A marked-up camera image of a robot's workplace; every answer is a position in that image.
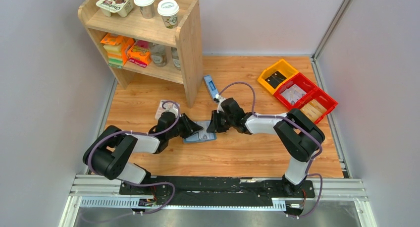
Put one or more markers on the small pink packet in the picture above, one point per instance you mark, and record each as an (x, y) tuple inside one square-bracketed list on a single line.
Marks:
[(167, 106)]

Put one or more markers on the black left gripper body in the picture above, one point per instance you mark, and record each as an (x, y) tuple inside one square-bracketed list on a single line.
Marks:
[(183, 129)]

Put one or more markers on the stack of coloured sponges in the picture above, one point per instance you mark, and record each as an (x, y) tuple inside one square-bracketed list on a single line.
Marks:
[(114, 54)]

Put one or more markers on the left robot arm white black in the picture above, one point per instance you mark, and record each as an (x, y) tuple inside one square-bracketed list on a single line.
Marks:
[(109, 154)]

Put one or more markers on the blue rectangular box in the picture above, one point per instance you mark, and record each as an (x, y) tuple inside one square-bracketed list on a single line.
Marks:
[(212, 90)]

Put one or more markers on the wooden shelf unit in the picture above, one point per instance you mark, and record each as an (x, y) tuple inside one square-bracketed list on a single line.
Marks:
[(186, 37)]

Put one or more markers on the chocolate pudding cup pack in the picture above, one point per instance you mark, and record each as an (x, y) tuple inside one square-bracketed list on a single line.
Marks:
[(110, 7)]

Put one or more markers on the right white lidded paper cup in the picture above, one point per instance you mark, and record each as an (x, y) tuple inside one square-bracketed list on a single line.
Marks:
[(168, 10)]

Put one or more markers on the yellow plastic bin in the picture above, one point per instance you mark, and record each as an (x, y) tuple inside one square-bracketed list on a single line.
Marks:
[(283, 67)]

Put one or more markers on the red plastic bin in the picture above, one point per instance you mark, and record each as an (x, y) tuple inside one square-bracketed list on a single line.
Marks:
[(317, 105), (293, 92)]

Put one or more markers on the left glass jar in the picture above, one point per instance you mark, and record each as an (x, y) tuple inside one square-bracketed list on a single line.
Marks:
[(158, 54)]

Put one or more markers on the blue leather card holder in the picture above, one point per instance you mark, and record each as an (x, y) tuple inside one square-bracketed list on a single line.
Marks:
[(203, 135)]

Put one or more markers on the orange pink snack bag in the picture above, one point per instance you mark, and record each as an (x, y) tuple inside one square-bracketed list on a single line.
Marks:
[(139, 53)]

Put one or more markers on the near red plastic bin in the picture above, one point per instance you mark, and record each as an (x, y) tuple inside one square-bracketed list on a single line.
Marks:
[(317, 105)]

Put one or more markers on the aluminium rail frame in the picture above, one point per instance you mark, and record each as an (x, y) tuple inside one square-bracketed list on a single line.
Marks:
[(93, 191)]

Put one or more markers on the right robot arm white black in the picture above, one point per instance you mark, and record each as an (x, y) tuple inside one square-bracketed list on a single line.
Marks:
[(299, 135)]

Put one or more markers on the right glass jar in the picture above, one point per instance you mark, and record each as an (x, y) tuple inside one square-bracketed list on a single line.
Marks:
[(175, 58)]

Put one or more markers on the glass jar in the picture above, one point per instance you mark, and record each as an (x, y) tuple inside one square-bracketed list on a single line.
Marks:
[(158, 54), (175, 58)]

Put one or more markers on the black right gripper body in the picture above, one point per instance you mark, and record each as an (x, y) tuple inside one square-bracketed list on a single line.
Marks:
[(221, 122)]

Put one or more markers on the middle red plastic bin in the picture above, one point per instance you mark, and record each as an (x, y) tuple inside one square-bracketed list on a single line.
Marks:
[(293, 92)]

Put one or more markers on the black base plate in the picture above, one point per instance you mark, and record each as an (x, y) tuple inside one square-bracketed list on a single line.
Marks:
[(210, 191)]

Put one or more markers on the orange snack box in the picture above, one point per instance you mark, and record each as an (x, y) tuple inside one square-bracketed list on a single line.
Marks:
[(115, 39)]

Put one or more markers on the white lidded paper cup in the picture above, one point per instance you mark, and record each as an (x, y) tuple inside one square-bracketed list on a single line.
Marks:
[(168, 10), (146, 7)]

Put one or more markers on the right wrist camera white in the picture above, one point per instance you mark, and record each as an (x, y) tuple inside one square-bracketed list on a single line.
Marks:
[(219, 99)]

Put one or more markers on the left white lidded paper cup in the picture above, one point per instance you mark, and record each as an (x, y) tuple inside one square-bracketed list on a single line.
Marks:
[(146, 7)]

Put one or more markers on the black card in yellow bin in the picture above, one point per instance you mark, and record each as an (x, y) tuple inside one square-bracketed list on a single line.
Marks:
[(275, 79)]

